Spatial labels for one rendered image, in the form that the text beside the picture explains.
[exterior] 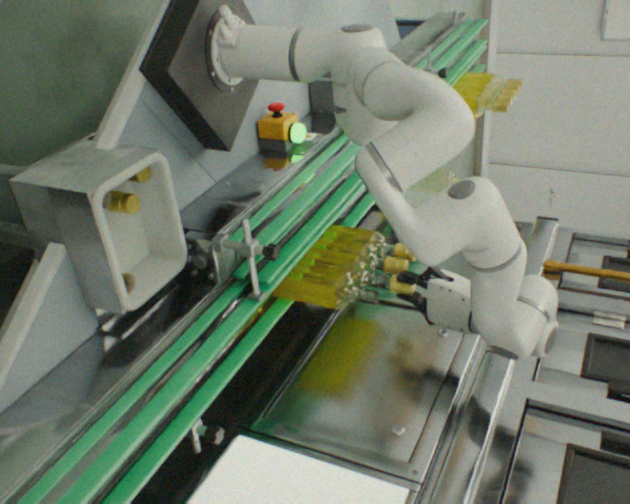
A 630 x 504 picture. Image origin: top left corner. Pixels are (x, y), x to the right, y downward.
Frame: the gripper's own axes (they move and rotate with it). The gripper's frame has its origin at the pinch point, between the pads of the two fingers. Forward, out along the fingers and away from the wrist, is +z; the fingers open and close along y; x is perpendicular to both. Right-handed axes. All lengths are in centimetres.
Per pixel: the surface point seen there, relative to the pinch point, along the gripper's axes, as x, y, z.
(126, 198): 38, 28, 29
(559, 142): -553, -199, 180
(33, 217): 50, 27, 37
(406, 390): 13.3, -12.6, -8.2
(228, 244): 25.4, 15.3, 21.2
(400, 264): -3.7, 1.6, 4.4
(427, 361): 4.3, -12.5, -7.1
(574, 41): -552, -98, 179
